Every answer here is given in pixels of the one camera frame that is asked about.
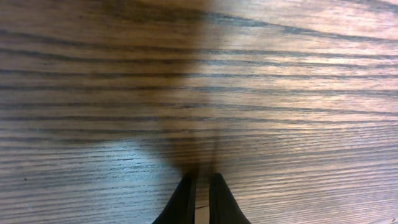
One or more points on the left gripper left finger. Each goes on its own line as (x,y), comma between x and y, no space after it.
(180,209)

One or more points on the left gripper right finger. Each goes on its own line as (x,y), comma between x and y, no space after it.
(224,209)

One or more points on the blue picture block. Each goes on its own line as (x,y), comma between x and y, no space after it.
(202,215)

